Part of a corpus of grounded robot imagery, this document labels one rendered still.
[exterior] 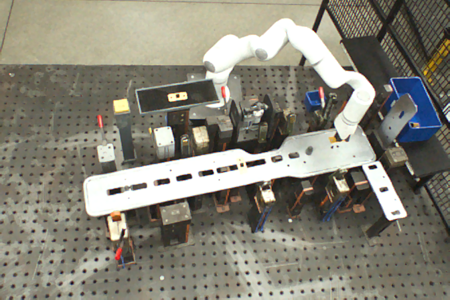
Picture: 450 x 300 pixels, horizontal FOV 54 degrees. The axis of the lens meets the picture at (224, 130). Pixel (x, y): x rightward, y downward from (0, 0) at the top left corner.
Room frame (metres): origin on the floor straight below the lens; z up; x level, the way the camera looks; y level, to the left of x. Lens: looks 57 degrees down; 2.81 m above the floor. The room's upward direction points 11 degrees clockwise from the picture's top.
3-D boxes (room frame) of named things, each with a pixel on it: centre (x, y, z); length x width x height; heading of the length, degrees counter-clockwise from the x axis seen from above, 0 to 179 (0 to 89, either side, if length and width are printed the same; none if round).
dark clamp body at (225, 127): (1.18, 0.01, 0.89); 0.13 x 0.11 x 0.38; 25
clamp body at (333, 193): (1.00, -0.56, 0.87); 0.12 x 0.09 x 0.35; 25
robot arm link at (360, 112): (1.21, -0.53, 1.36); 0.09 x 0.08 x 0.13; 153
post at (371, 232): (0.93, -0.83, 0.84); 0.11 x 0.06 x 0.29; 25
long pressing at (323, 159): (1.00, -0.09, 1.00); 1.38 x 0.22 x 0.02; 115
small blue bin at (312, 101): (1.68, -0.49, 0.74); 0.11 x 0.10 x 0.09; 115
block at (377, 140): (1.31, -0.77, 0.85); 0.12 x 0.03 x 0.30; 25
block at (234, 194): (1.03, -0.10, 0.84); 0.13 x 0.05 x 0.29; 25
